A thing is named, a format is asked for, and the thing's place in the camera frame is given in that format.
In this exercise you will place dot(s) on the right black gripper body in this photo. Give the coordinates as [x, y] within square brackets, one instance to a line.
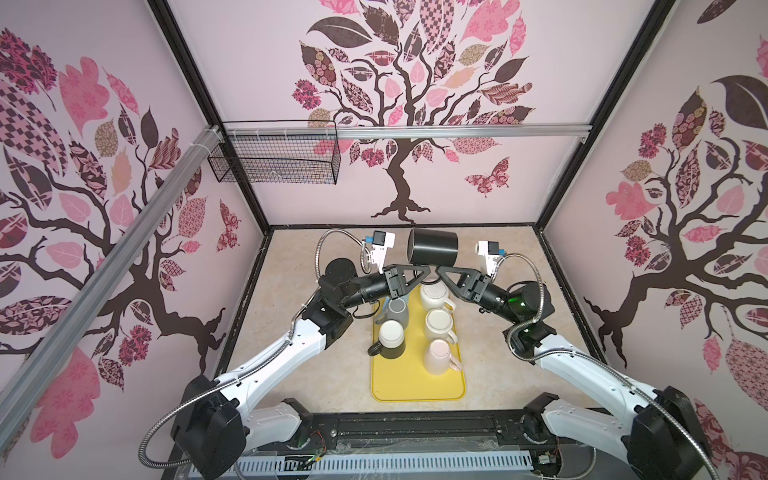
[487, 296]

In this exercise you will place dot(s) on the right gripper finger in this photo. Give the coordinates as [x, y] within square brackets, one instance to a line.
[456, 277]
[464, 294]

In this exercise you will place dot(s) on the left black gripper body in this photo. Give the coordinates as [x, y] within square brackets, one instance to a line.
[392, 281]

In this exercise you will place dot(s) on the black mug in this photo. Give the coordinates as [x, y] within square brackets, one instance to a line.
[432, 247]

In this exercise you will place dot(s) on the pale pink mug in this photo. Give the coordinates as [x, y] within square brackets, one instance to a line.
[439, 359]

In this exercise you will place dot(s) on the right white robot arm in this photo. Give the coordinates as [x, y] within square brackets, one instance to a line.
[654, 431]

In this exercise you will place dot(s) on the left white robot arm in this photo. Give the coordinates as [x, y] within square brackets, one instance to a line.
[211, 428]

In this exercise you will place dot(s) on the grey mug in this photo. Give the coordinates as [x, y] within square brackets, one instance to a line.
[396, 310]

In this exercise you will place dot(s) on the white ribbed-bottom mug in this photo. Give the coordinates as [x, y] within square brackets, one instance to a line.
[436, 296]

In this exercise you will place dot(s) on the cream white mug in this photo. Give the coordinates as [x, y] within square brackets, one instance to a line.
[439, 325]

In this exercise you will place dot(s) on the dark green white-bottom mug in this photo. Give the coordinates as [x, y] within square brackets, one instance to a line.
[390, 343]

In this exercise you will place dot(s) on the yellow tray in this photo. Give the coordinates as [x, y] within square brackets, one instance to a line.
[405, 378]

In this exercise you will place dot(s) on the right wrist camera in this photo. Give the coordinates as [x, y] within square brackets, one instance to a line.
[492, 254]

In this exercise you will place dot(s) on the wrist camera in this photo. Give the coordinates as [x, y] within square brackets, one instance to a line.
[377, 246]
[492, 254]

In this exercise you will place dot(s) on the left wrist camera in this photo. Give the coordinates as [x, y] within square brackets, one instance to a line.
[377, 246]

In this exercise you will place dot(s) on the black base frame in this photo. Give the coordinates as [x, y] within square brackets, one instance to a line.
[290, 424]

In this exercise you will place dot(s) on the back aluminium rail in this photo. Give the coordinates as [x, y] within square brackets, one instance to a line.
[420, 131]

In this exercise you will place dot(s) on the aluminium rail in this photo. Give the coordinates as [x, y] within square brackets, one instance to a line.
[21, 395]
[420, 131]

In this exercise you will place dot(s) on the black wire basket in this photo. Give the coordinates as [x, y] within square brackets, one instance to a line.
[278, 151]

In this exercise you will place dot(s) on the white slotted cable duct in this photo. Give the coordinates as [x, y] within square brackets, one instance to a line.
[273, 467]

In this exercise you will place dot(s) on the left aluminium rail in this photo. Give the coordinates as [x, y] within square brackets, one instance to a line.
[21, 395]

